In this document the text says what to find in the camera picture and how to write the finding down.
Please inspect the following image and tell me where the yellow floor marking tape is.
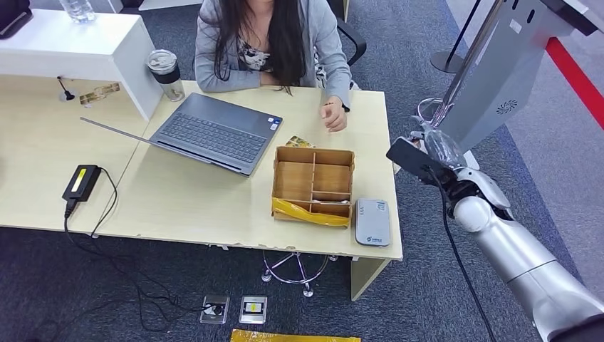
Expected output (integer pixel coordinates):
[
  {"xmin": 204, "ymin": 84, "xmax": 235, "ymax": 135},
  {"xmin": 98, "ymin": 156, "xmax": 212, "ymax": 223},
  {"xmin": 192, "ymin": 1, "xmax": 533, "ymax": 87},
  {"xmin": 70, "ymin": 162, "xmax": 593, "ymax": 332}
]
[{"xmin": 229, "ymin": 328, "xmax": 362, "ymax": 342}]

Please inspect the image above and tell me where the chrome stool base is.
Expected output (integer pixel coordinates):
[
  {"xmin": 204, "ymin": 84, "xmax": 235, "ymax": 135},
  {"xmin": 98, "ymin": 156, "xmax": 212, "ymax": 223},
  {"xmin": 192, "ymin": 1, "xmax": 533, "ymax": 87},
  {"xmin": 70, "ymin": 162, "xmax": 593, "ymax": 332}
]
[{"xmin": 261, "ymin": 250, "xmax": 339, "ymax": 299}]

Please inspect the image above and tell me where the clear water bottle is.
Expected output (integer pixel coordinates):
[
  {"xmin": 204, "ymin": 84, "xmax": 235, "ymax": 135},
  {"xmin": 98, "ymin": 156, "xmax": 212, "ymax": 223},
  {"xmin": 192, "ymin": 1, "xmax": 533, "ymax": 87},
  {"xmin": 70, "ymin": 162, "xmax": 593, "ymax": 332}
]
[{"xmin": 58, "ymin": 0, "xmax": 97, "ymax": 24}]

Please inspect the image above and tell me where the metal floor socket with plug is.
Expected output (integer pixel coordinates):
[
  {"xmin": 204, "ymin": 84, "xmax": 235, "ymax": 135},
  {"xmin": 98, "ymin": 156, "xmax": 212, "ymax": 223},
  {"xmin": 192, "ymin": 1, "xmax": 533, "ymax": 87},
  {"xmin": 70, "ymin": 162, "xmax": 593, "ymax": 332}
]
[{"xmin": 199, "ymin": 294, "xmax": 231, "ymax": 325}]

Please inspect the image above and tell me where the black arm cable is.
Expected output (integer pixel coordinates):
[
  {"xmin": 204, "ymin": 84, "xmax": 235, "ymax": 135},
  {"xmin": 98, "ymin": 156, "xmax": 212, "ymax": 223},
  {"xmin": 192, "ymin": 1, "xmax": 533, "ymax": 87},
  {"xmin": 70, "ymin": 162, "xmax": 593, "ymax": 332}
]
[{"xmin": 422, "ymin": 165, "xmax": 499, "ymax": 342}]

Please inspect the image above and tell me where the person's right hand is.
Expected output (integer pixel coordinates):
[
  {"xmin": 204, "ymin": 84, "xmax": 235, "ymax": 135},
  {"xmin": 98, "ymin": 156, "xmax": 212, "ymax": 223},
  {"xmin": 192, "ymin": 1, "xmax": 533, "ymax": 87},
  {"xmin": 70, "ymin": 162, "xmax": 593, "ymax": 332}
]
[{"xmin": 258, "ymin": 71, "xmax": 284, "ymax": 88}]

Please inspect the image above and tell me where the grey kiosk stand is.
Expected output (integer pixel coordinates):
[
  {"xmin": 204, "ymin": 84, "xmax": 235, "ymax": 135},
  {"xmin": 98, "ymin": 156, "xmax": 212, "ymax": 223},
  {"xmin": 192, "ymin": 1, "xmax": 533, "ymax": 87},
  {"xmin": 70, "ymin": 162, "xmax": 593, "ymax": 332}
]
[{"xmin": 394, "ymin": 0, "xmax": 604, "ymax": 178}]

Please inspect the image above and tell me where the white raised counter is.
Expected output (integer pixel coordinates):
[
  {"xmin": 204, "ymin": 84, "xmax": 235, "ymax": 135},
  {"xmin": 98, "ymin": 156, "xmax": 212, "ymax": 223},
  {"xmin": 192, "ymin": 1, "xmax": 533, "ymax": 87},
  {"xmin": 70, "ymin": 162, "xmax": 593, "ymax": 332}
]
[{"xmin": 0, "ymin": 8, "xmax": 164, "ymax": 123}]

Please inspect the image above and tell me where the black stanchion post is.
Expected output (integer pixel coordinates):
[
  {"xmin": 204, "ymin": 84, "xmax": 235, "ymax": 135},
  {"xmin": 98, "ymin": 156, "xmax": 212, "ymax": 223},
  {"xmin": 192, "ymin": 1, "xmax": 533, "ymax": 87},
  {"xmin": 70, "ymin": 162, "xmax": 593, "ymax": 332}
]
[{"xmin": 429, "ymin": 0, "xmax": 482, "ymax": 75}]

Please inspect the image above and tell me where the thin black adapter cable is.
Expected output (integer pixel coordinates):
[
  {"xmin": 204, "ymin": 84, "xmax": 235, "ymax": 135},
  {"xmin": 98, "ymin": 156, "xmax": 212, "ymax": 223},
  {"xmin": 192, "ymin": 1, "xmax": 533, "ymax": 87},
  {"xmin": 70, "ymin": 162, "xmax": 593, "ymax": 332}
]
[{"xmin": 89, "ymin": 166, "xmax": 119, "ymax": 237}]

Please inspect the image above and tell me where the metal floor socket yellow label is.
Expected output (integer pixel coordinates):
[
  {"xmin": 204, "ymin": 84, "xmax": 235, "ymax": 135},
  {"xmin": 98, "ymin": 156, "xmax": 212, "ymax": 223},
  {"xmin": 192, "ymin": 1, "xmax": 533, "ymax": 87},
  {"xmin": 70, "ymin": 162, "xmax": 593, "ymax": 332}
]
[{"xmin": 239, "ymin": 295, "xmax": 269, "ymax": 325}]

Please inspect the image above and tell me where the black flat device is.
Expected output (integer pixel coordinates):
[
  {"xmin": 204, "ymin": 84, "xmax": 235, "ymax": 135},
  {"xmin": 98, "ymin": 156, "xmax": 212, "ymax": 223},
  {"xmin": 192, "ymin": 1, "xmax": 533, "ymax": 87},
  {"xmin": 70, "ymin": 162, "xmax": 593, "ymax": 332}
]
[{"xmin": 0, "ymin": 0, "xmax": 34, "ymax": 40}]

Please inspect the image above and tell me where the grey white card reader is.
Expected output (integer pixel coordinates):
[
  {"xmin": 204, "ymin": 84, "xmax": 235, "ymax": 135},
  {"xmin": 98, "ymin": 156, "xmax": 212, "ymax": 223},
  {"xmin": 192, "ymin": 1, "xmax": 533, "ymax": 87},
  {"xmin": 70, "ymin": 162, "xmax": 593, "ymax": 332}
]
[{"xmin": 355, "ymin": 198, "xmax": 392, "ymax": 248}]

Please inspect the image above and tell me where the black power adapter yellow label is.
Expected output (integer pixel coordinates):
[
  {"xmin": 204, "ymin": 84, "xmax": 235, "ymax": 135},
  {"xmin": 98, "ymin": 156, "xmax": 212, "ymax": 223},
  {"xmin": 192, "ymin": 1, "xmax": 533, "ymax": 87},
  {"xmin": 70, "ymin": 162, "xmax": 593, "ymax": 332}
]
[{"xmin": 61, "ymin": 165, "xmax": 103, "ymax": 203}]

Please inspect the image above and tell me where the person's left hand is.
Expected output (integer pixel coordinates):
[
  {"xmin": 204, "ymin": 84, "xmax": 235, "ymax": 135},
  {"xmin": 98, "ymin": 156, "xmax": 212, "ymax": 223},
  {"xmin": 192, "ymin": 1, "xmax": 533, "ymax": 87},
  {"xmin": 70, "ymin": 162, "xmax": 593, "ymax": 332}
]
[{"xmin": 320, "ymin": 96, "xmax": 349, "ymax": 133}]

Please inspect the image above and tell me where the short black cable stub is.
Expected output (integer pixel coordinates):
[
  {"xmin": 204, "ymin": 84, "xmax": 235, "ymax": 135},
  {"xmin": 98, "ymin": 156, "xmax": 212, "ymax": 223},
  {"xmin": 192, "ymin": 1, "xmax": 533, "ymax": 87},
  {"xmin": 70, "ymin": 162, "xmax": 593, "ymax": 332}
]
[{"xmin": 56, "ymin": 75, "xmax": 76, "ymax": 101}]

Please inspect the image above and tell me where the red barrier belt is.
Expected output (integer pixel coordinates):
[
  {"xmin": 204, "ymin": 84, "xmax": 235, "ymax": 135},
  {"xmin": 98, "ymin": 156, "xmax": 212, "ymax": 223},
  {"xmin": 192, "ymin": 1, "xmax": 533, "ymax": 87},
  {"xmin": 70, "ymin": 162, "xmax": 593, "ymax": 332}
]
[{"xmin": 545, "ymin": 36, "xmax": 604, "ymax": 129}]

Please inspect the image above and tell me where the person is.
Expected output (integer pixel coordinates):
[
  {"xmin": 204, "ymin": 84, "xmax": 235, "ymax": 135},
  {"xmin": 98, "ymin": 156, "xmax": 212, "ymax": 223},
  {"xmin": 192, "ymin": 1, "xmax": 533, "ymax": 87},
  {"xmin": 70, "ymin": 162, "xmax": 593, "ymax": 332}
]
[{"xmin": 194, "ymin": 0, "xmax": 360, "ymax": 134}]

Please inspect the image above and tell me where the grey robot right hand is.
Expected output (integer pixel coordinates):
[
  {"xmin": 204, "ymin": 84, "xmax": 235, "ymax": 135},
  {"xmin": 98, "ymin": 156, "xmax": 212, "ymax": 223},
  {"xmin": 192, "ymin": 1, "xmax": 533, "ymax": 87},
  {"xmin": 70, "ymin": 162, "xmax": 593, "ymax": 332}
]
[{"xmin": 409, "ymin": 115, "xmax": 469, "ymax": 172}]

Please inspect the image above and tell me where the grey open laptop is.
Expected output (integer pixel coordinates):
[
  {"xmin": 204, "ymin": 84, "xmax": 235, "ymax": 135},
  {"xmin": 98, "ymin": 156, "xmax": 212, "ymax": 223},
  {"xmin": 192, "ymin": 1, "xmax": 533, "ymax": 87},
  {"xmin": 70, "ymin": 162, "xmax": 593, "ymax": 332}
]
[{"xmin": 79, "ymin": 92, "xmax": 284, "ymax": 178}]

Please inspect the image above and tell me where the clear tumbler black band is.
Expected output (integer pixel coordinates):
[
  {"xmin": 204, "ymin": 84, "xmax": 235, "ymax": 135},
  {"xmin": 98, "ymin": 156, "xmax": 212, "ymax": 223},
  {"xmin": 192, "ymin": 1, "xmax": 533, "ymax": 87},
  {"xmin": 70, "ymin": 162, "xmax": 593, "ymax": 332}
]
[{"xmin": 145, "ymin": 48, "xmax": 186, "ymax": 103}]

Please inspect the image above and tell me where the thick black power cord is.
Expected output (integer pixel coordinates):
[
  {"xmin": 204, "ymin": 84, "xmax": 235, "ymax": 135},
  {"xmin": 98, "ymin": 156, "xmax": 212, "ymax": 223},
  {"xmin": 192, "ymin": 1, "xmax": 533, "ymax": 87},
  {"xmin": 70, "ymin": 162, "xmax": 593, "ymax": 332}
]
[{"xmin": 28, "ymin": 199, "xmax": 225, "ymax": 341}]

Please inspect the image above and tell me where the black office chair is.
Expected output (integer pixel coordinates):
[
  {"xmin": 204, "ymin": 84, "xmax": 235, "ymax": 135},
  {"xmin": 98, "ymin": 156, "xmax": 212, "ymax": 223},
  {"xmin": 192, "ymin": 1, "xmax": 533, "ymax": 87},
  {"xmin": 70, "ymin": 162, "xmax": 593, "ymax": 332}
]
[{"xmin": 330, "ymin": 0, "xmax": 368, "ymax": 67}]

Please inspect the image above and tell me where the wooden compartment box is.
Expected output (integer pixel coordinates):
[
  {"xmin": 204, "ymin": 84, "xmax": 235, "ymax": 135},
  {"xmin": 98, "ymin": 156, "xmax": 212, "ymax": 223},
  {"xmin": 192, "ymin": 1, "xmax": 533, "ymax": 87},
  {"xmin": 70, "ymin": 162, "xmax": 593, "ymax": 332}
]
[{"xmin": 271, "ymin": 145, "xmax": 355, "ymax": 229}]

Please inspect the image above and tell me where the light wood desk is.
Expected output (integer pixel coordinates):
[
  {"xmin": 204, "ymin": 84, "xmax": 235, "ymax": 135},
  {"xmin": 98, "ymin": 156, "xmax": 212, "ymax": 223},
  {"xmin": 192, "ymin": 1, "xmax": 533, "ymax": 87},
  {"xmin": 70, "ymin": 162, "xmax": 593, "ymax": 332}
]
[
  {"xmin": 0, "ymin": 74, "xmax": 151, "ymax": 232},
  {"xmin": 92, "ymin": 80, "xmax": 405, "ymax": 302}
]

